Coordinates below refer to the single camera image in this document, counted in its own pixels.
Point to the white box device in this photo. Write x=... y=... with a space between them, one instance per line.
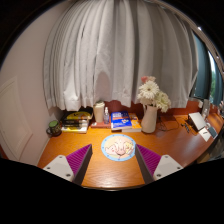
x=197 y=120

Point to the white daisy flower bouquet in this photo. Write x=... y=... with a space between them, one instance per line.
x=150 y=91

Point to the white and yellow book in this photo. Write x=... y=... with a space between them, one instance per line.
x=74 y=130

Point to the orange book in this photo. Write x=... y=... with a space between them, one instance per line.
x=136 y=125

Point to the white ceramic vase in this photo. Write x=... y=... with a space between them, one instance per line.
x=149 y=120

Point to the red book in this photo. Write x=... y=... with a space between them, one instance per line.
x=99 y=125

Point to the teal-framed window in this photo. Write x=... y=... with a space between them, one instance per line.
x=203 y=73

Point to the blue book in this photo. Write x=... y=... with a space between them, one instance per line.
x=120 y=120

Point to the white pleated curtain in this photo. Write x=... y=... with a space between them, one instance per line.
x=116 y=50

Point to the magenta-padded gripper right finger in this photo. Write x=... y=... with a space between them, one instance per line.
x=165 y=166

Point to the round cartoon-print mouse pad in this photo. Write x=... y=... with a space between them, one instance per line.
x=106 y=148

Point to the thin dark book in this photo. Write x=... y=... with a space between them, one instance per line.
x=75 y=121

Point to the beige tumbler cup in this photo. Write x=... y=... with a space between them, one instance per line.
x=98 y=113

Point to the thick dark book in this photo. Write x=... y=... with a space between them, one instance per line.
x=75 y=125

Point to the small white card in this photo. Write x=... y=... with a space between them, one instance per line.
x=205 y=134

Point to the clear spray bottle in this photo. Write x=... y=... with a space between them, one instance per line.
x=106 y=117

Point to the yellow and black book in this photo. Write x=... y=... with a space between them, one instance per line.
x=79 y=115

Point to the dark mug with green inside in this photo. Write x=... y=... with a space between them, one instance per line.
x=54 y=128

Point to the pink computer mouse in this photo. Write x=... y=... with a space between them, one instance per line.
x=119 y=149

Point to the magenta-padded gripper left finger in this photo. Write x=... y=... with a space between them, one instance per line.
x=60 y=166

